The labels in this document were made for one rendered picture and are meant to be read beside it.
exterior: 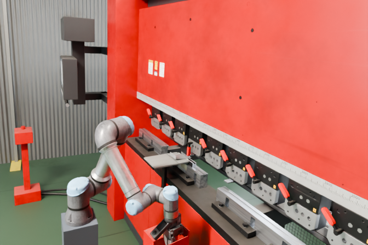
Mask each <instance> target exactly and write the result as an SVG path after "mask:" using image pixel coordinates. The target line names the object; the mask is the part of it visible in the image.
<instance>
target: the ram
mask: <svg viewBox="0 0 368 245"><path fill-rule="evenodd" d="M149 60H152V61H153V73H152V74H149V73H148V63H149ZM155 61H158V66H157V70H156V69H154V68H155ZM160 62H163V63H165V65H164V77H160V76H159V64H160ZM154 71H156V72H157V76H156V75H154ZM137 92H139V93H141V94H143V95H146V96H148V97H150V98H152V99H154V100H156V101H158V102H160V103H162V104H164V105H166V106H169V107H171V108H173V109H175V110H178V111H179V112H181V113H183V114H186V115H188V116H190V117H192V118H194V119H196V120H198V121H201V122H203V123H205V124H207V125H209V126H211V127H213V128H215V129H217V130H219V131H222V132H224V133H226V134H228V135H230V136H232V137H234V138H236V139H238V140H240V141H243V142H245V143H247V144H249V145H251V146H253V147H255V148H257V149H259V150H261V151H264V152H266V153H268V154H270V155H272V156H275V157H276V158H279V159H281V160H283V161H285V162H287V163H289V164H291V165H293V166H295V167H298V168H300V169H302V170H304V171H306V172H308V173H310V174H312V175H314V176H316V177H319V178H321V179H323V180H325V181H327V182H329V183H331V184H333V185H335V186H337V187H340V188H342V189H344V190H346V191H348V192H350V193H352V194H354V195H356V196H359V197H361V198H363V199H365V200H367V201H368V0H187V1H182V2H176V3H170V4H164V5H158V6H154V7H148V8H142V9H139V44H138V67H137ZM137 98H138V99H140V100H142V101H144V102H146V103H148V104H150V105H152V106H154V107H156V108H157V109H159V110H161V111H163V112H165V113H167V114H169V115H171V116H173V117H174V118H176V119H178V120H180V121H182V122H184V123H186V124H187V125H189V126H191V127H193V128H195V129H197V130H199V131H201V132H203V133H205V134H207V135H208V136H210V137H212V138H214V139H216V140H218V141H220V142H222V143H224V144H226V145H228V146H229V147H231V148H233V149H235V150H237V151H239V152H241V153H243V154H245V155H247V156H249V157H251V158H252V159H254V160H256V161H258V162H260V163H262V164H264V165H266V166H268V167H270V168H271V169H273V170H275V171H277V172H279V173H281V174H283V175H285V176H287V177H289V178H291V179H292V180H294V181H296V182H298V183H300V184H302V185H304V186H306V187H308V188H310V189H312V190H313V191H315V192H317V193H319V194H321V195H323V196H325V197H327V198H328V199H331V200H333V201H335V202H336V203H338V204H340V205H342V206H344V207H345V208H347V209H350V210H351V211H353V212H355V213H357V214H359V215H361V216H363V217H365V218H366V219H368V210H366V209H364V208H362V207H360V206H358V205H356V204H354V203H352V202H350V201H348V200H346V199H344V198H342V197H340V196H338V195H336V194H334V193H332V192H330V191H328V190H326V189H324V188H322V187H320V186H318V185H316V184H314V183H312V182H310V181H308V180H306V179H304V178H302V177H300V176H298V175H296V174H294V173H292V172H290V171H288V170H286V169H284V168H282V167H280V166H278V165H276V164H274V163H272V162H270V161H268V160H266V159H264V158H262V157H260V156H258V155H256V154H254V153H252V152H250V151H248V150H246V149H244V148H242V147H240V146H238V145H236V144H234V143H232V142H230V141H228V140H226V139H224V138H222V137H220V136H218V135H216V134H214V133H212V132H210V131H208V130H206V129H204V128H202V127H200V126H198V125H196V124H194V123H192V122H190V121H188V120H186V119H184V118H182V117H180V116H178V115H176V114H174V113H172V112H170V111H168V110H166V109H164V108H162V107H160V106H158V105H156V104H154V103H152V102H150V101H148V100H146V99H144V98H142V97H140V96H138V95H137Z"/></svg>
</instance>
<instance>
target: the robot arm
mask: <svg viewBox="0 0 368 245"><path fill-rule="evenodd" d="M133 133H134V124H133V122H132V120H131V119H130V118H129V117H127V116H119V117H117V118H114V119H110V120H105V121H103V122H101V123H99V124H98V126H97V128H96V130H95V143H96V146H97V148H98V150H99V152H101V155H100V158H99V161H98V163H97V166H96V168H94V169H93V170H92V172H91V174H90V176H89V177H87V178H86V177H80V178H75V179H73V180H71V181H70V182H69V183H68V186H67V205H68V209H67V212H66V215H65V223H66V224H67V225H68V226H73V227H78V226H83V225H86V224H88V223H89V222H91V220H92V219H93V212H92V210H91V207H90V203H89V199H90V198H92V197H94V196H95V195H97V194H99V193H101V192H103V191H105V190H107V189H108V188H109V187H110V186H111V184H112V179H111V178H112V176H111V174H110V171H111V170H112V172H113V174H114V176H115V178H116V180H117V182H118V184H119V185H120V187H121V189H122V191H123V193H124V195H125V197H126V199H127V200H128V201H127V203H126V205H125V206H126V211H127V212H128V213H129V214H130V215H133V216H135V215H138V214H139V213H141V212H142V211H143V210H145V209H146V208H147V207H149V206H150V205H151V204H153V203H155V202H158V203H161V204H163V208H164V219H163V220H162V221H161V222H160V223H159V224H158V225H157V226H156V227H155V228H154V229H153V230H152V231H151V232H150V235H151V236H152V237H153V238H154V240H157V239H158V238H160V236H161V235H162V234H163V238H164V241H165V245H169V244H171V243H173V242H176V241H178V240H175V236H178V235H179V234H180V235H182V234H183V225H182V224H181V213H179V200H178V198H179V195H178V189H177V188H176V187H175V186H166V187H165V188H161V187H159V186H156V185H154V184H146V185H145V187H144V188H143V191H142V192H141V190H140V188H139V187H138V185H137V183H136V181H135V179H134V177H133V175H132V174H131V172H130V170H129V168H128V166H127V164H126V163H125V161H124V159H123V157H122V155H121V153H120V151H119V149H120V146H121V145H123V144H125V142H126V140H127V137H128V136H131V135H132V134H133Z"/></svg>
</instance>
